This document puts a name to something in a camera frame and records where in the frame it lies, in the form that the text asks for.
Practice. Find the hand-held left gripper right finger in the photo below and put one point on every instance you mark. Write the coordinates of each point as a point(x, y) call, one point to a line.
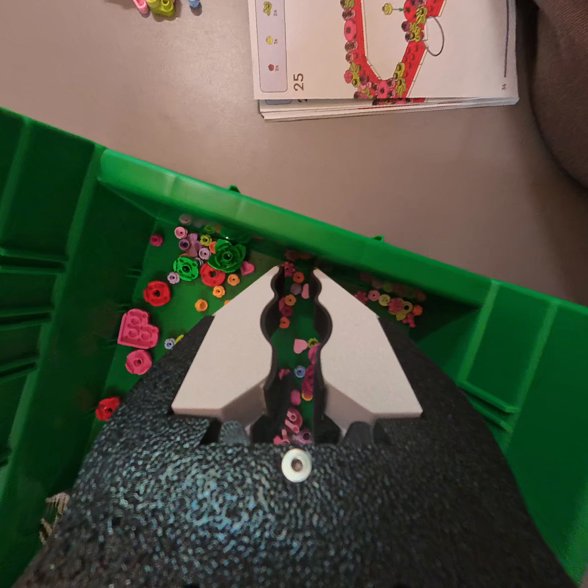
point(363, 363)

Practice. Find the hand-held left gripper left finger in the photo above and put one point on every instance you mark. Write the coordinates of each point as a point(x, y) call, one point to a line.
point(225, 353)

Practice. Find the pile of small lego pieces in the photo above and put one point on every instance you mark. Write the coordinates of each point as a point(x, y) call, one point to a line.
point(396, 304)

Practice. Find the green plastic bin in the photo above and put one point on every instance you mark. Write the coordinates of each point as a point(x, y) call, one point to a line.
point(321, 229)

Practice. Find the red round lego plate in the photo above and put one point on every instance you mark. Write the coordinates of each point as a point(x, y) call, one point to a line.
point(107, 408)
point(157, 292)
point(212, 275)

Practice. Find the pink round lego plate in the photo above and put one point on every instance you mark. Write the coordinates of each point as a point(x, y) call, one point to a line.
point(138, 361)

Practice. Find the pink heart lego plate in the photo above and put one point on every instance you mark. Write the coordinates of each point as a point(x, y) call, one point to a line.
point(138, 328)

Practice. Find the green round lego plate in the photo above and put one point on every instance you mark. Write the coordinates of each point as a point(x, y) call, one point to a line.
point(228, 254)
point(185, 268)

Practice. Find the lego instruction booklet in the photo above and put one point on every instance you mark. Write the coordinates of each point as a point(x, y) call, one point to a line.
point(321, 46)

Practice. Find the lime lego leaf pink flower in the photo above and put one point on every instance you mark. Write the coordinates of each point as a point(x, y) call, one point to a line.
point(164, 7)

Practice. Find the dark brown sofa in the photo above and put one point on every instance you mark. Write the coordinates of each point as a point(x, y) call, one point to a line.
point(565, 69)

